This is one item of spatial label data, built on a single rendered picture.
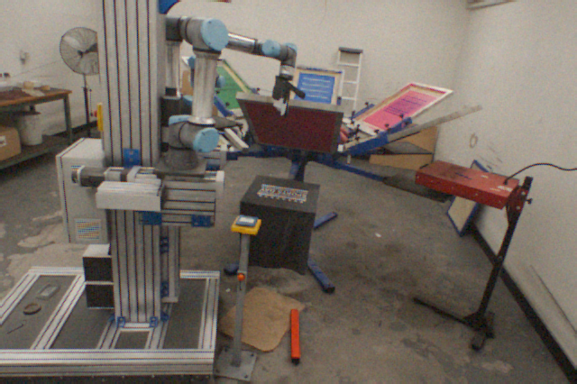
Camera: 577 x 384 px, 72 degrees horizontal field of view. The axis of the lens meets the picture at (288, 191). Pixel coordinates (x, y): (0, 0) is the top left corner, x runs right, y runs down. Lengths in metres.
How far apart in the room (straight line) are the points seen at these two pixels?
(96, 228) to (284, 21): 5.18
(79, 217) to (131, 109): 0.61
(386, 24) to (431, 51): 0.81
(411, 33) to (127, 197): 5.62
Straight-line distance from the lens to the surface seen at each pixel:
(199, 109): 1.70
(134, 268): 2.37
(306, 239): 2.35
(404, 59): 6.78
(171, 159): 1.87
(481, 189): 2.77
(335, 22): 6.71
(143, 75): 1.99
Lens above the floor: 1.88
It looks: 22 degrees down
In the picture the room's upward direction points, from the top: 7 degrees clockwise
